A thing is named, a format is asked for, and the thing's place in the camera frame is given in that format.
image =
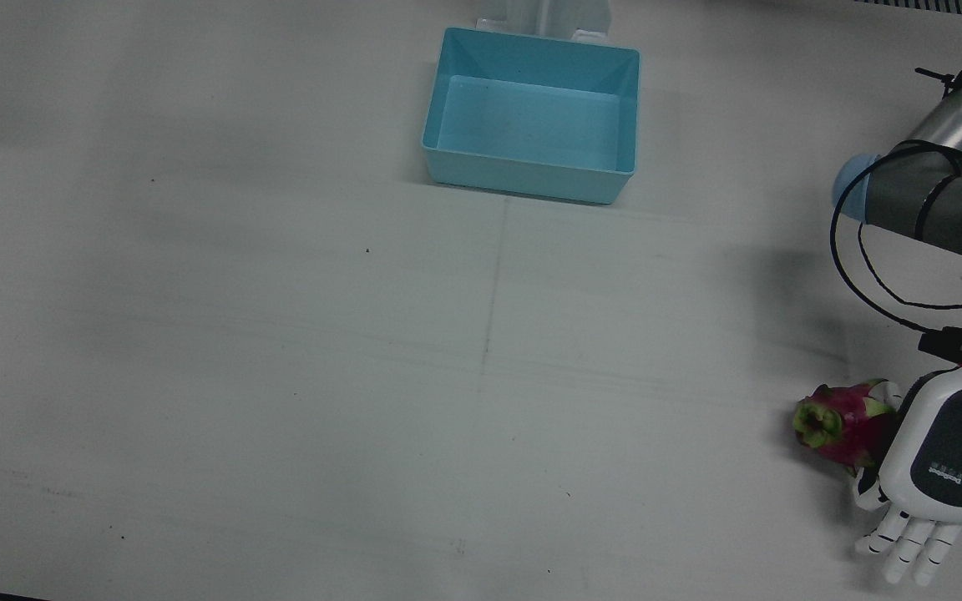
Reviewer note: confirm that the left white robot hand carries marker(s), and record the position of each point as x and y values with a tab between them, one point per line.
949	451

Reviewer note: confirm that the pink dragon fruit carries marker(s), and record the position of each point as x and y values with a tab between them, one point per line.
844	426

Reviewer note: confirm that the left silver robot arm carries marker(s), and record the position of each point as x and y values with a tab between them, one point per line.
907	196

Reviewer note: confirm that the light blue plastic bin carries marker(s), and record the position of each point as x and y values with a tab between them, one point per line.
531	125

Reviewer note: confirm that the aluminium profile post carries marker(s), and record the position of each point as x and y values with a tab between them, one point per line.
569	17

